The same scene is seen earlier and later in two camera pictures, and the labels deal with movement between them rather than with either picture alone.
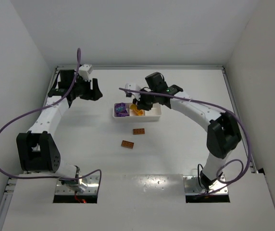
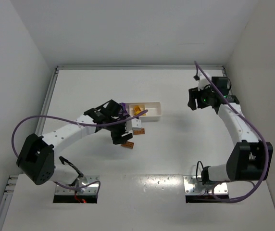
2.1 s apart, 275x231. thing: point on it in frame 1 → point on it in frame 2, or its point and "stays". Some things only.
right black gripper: [143, 102] → [193, 96]
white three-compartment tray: [129, 111] stays
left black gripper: [89, 89] → [118, 131]
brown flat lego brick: [128, 144] stays
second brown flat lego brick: [138, 131] stays
